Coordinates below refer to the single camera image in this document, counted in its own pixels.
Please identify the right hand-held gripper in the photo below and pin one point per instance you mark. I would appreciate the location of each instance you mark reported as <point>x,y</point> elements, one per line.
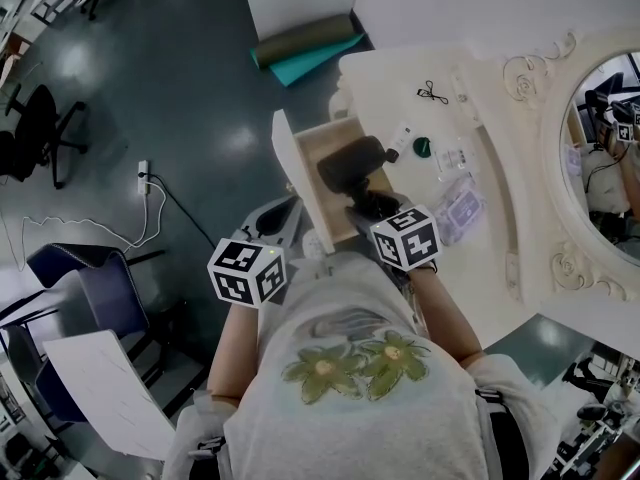
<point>407,240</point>

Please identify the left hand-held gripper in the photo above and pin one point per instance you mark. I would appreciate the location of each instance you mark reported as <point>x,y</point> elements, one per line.
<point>245,273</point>

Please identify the black cylindrical case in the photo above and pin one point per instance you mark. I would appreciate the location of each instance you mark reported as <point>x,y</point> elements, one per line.
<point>350,160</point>

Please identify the cream large wooden drawer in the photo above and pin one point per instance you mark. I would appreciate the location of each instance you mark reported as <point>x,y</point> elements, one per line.
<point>300,168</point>

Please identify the person's left forearm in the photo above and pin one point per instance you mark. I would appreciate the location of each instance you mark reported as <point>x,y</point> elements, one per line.
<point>232,353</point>

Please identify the person's right forearm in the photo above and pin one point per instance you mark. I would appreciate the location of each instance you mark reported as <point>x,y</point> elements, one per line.
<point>445,318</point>

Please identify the cream white vanity dressing table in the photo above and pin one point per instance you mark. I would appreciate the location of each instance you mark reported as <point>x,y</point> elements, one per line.
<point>475,278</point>

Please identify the green round compact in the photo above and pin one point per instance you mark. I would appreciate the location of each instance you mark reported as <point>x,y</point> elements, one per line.
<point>421,147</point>

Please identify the person's white shoe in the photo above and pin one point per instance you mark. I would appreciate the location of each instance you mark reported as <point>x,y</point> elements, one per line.
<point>314,245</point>

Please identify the white tube with black cap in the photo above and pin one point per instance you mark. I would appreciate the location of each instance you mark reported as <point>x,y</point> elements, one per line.
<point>402,135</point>

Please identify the purple wipes packet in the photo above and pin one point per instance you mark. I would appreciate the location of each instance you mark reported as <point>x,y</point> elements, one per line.
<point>462,208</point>

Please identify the clear plastic packet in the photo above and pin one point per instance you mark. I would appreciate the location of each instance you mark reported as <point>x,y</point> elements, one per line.
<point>455,158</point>

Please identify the black eyelash curler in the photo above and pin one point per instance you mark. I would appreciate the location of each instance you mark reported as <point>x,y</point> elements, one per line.
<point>425,93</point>

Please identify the dark blue chair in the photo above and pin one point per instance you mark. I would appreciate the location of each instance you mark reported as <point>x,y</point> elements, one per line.
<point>110,288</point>
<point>55,393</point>

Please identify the white power strip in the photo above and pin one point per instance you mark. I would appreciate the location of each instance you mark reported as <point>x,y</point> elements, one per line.
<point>143,178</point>

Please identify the teal mat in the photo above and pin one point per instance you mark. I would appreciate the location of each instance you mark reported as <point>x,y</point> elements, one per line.
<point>310,63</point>

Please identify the white marble-look table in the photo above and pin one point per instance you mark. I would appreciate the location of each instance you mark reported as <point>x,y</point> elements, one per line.
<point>110,393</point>

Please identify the person's grey flower-print shirt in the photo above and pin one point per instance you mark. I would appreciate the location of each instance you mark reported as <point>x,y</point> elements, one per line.
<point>350,428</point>

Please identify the rolled olive mat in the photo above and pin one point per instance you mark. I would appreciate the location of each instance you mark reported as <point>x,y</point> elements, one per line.
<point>300,40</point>

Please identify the oval mirror with ornate frame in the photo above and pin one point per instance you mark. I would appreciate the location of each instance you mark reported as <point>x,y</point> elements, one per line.
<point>550,98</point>

